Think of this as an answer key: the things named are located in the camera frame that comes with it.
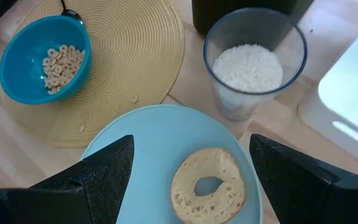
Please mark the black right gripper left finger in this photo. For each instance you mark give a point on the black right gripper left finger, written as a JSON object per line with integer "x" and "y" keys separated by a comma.
{"x": 89, "y": 193}

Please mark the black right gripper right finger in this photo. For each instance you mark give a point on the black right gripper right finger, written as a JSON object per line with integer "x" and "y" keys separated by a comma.
{"x": 315, "y": 196}

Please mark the bagel half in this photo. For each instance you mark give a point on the bagel half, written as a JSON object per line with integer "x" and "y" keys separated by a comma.
{"x": 188, "y": 199}

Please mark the dark metal spoon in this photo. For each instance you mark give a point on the dark metal spoon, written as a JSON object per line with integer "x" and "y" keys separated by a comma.
{"x": 71, "y": 14}

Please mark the light blue plate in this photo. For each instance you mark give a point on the light blue plate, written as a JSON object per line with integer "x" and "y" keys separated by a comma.
{"x": 160, "y": 140}

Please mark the white plastic bin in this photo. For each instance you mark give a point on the white plastic bin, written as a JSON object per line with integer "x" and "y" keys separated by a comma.
{"x": 350, "y": 93}

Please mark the pile of cereal rings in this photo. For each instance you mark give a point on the pile of cereal rings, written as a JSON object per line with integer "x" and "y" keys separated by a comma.
{"x": 62, "y": 68}

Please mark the teal bowl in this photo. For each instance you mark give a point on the teal bowl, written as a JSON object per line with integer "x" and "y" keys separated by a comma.
{"x": 23, "y": 65}

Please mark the round woven beige placemat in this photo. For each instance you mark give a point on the round woven beige placemat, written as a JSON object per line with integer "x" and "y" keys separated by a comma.
{"x": 135, "y": 56}

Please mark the clear cup with white filling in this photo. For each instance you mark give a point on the clear cup with white filling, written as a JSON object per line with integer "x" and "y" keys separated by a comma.
{"x": 247, "y": 68}

